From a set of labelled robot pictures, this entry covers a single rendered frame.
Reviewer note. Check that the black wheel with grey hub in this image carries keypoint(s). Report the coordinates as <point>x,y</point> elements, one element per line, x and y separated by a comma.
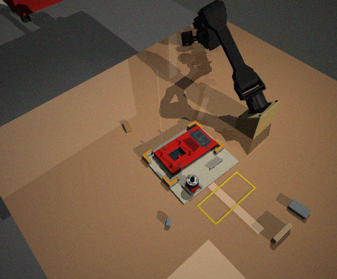
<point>190,184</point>

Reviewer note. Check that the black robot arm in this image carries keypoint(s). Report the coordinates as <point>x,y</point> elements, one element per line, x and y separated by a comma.
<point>211,23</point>

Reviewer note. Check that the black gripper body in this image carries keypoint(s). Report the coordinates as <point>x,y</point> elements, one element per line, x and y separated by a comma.
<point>188,38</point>

